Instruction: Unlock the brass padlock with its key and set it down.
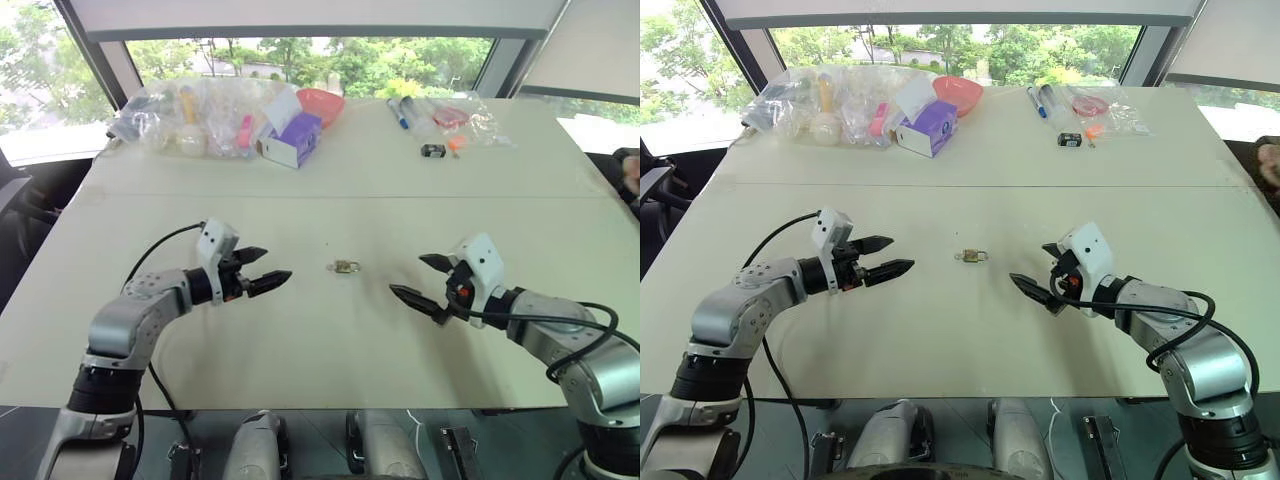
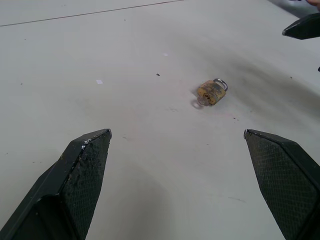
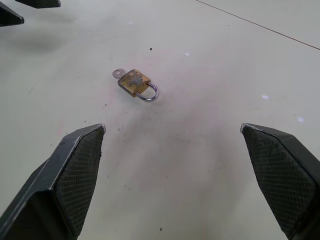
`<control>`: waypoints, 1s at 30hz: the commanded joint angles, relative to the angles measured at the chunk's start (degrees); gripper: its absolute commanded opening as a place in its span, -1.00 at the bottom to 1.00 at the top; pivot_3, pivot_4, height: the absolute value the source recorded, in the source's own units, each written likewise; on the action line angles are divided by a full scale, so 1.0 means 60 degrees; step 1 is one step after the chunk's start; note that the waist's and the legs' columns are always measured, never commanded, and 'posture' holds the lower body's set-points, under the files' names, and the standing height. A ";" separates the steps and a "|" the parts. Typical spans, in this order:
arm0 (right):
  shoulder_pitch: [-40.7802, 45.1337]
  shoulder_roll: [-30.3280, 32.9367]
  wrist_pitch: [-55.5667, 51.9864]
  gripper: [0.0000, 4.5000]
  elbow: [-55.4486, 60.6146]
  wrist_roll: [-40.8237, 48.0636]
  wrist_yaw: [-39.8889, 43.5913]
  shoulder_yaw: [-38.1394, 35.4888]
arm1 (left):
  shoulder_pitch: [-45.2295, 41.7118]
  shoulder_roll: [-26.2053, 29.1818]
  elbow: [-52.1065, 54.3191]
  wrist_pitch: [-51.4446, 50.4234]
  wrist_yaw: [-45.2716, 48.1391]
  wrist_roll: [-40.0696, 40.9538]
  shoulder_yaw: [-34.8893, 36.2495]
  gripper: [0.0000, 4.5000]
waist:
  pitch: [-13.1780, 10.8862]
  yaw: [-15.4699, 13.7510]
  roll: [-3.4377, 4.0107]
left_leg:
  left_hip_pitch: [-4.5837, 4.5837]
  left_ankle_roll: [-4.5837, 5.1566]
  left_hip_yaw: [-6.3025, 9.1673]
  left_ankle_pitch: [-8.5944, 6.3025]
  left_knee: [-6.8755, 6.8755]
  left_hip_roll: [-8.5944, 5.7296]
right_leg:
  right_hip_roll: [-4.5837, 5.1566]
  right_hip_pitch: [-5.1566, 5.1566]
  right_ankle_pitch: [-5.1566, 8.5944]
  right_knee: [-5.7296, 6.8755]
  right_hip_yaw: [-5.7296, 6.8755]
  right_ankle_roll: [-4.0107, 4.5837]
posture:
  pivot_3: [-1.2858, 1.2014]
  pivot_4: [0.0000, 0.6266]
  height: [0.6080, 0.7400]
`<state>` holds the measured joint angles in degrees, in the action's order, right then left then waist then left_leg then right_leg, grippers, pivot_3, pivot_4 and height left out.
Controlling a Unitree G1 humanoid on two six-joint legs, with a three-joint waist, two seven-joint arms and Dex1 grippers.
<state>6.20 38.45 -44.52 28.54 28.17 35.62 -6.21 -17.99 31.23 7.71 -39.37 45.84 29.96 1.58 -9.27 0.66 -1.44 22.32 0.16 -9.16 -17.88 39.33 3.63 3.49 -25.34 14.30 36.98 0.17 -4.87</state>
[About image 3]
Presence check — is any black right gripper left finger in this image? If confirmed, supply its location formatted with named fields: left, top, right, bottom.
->
left=0, top=122, right=106, bottom=240

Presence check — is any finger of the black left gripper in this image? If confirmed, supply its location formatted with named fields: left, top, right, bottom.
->
left=0, top=4, right=25, bottom=28
left=14, top=0, right=62, bottom=9

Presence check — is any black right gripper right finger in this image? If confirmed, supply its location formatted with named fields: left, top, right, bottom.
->
left=240, top=122, right=320, bottom=240

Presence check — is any brass padlock with steel shackle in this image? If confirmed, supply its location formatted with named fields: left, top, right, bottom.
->
left=118, top=69, right=160, bottom=102

